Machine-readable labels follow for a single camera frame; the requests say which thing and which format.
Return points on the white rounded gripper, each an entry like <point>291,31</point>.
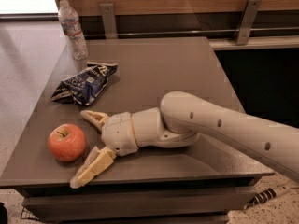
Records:
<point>118,133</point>

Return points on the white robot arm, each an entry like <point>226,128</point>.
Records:
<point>178,122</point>

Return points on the red apple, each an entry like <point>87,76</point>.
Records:
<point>67,142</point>

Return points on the blue crumpled snack bag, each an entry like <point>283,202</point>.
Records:
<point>84,87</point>

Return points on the grey table drawer unit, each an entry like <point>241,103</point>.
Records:
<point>163,202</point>

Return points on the clear plastic water bottle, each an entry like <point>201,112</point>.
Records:
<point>69,19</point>

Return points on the black white striped floor object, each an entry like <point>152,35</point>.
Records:
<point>267,195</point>

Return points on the left metal wall bracket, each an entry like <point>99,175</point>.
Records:
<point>109,21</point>

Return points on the metal wall bracket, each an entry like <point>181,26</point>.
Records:
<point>109,21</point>
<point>242,33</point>

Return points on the right metal wall bracket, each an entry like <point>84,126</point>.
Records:
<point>242,33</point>

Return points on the horizontal metal rail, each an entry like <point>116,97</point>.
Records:
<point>229,33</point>

